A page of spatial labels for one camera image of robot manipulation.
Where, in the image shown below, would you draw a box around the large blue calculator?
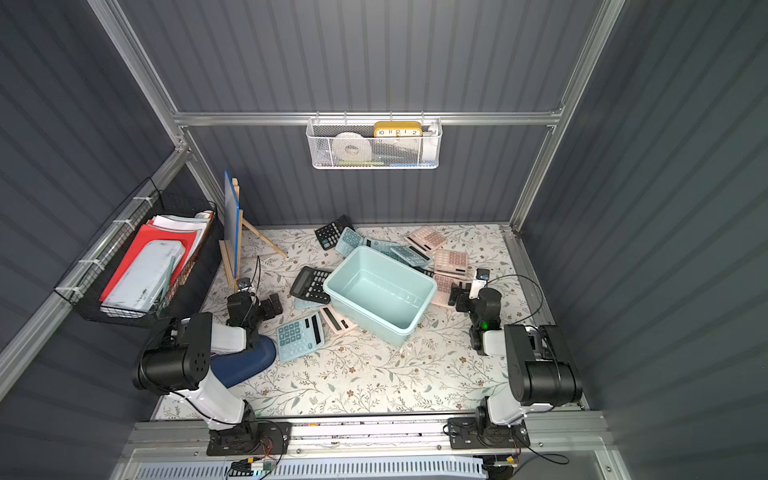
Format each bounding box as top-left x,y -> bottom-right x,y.
277,312 -> 325,363

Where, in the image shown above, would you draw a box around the mint green storage box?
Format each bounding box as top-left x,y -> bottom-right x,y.
323,246 -> 437,347

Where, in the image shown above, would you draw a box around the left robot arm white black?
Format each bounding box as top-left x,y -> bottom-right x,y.
132,291 -> 278,432

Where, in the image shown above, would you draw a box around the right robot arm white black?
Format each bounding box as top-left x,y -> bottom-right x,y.
449,286 -> 583,433

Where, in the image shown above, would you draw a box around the pink calculator front right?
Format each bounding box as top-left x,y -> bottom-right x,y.
431,274 -> 471,308

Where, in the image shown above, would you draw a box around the blue calculator under black one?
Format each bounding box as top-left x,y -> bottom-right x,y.
294,298 -> 324,310

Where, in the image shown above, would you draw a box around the pink calculator middle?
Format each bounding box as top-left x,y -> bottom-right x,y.
434,249 -> 469,278

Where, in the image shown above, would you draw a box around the black calculator on blue one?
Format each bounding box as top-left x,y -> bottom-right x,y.
290,266 -> 331,305

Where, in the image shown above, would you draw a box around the blue calculator back right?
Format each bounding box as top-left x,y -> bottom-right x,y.
390,245 -> 433,268

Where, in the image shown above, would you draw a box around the pink calculator back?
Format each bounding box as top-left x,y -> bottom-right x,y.
405,226 -> 447,255

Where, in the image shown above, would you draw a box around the black calculator at back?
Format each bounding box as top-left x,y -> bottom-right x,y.
315,215 -> 355,251

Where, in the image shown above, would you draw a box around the blue calculator back middle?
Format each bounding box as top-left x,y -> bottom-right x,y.
365,238 -> 398,259

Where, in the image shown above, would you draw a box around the blue calculator back left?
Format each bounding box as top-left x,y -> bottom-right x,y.
335,227 -> 366,257

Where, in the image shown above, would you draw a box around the wooden easel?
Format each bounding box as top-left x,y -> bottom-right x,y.
219,179 -> 287,293

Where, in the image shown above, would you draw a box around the navy blue case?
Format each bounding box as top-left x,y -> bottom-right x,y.
211,335 -> 277,388

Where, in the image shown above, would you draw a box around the blue framed whiteboard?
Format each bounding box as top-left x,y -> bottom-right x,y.
223,170 -> 242,279

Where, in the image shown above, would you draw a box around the floral table mat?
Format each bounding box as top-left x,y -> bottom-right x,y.
152,223 -> 586,421

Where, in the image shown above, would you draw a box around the white papers in basket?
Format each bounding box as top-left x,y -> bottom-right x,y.
147,210 -> 215,272

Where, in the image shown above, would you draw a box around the red folder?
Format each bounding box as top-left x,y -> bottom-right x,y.
100,224 -> 200,311

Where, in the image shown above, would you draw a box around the small circuit board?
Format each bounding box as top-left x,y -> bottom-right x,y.
225,458 -> 275,478

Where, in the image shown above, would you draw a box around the white tape roll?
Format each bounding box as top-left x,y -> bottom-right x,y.
331,132 -> 372,162

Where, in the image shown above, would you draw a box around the yellow clock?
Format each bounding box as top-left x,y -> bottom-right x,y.
374,120 -> 423,138

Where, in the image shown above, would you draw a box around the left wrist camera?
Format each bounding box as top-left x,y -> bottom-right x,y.
226,277 -> 256,327

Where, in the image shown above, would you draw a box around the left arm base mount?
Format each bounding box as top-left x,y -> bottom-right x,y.
206,419 -> 292,457

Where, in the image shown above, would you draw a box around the black wire side basket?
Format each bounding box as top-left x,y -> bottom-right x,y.
54,180 -> 223,327

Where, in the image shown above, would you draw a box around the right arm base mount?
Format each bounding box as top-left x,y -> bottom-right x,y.
442,415 -> 530,450

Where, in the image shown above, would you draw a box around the white wire wall basket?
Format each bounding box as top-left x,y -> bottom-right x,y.
306,116 -> 443,170

